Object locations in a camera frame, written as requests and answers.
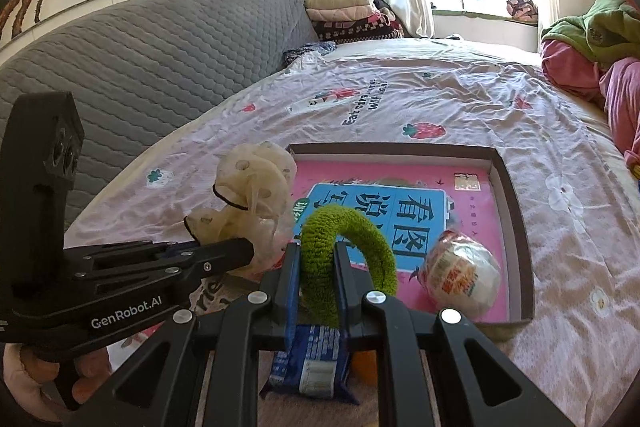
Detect beige mesh scrunchie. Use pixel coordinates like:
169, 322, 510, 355
184, 143, 298, 280

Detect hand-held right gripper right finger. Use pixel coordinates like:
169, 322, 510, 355
334, 241, 576, 427

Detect white egg toy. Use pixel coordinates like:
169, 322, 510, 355
417, 229, 502, 320

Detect blue snack packet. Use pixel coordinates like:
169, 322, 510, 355
259, 324, 361, 405

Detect folded patterned cloth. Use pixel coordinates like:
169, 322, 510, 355
506, 0, 540, 24

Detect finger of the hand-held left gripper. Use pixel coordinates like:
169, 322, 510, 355
65, 241, 201, 270
75, 238, 256, 299

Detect pink book with blue label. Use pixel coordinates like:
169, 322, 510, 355
292, 159, 511, 323

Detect blue patterned cloth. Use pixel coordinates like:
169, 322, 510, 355
282, 41, 337, 68

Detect pink quilt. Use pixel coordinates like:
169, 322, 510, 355
540, 38, 640, 158

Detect green blanket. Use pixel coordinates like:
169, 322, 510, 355
541, 0, 640, 70

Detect green knitted ring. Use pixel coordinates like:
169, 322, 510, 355
299, 204, 398, 325

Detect shallow grey cardboard box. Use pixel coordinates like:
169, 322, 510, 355
287, 143, 535, 327

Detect person's left hand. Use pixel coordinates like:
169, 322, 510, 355
71, 349, 113, 404

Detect large mandarin orange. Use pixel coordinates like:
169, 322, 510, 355
352, 349, 378, 385

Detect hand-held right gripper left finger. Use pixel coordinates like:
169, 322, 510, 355
65, 241, 301, 427

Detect grey quilted headboard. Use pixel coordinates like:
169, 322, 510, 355
0, 0, 321, 228

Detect stack of folded blankets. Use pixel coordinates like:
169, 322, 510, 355
304, 0, 403, 45

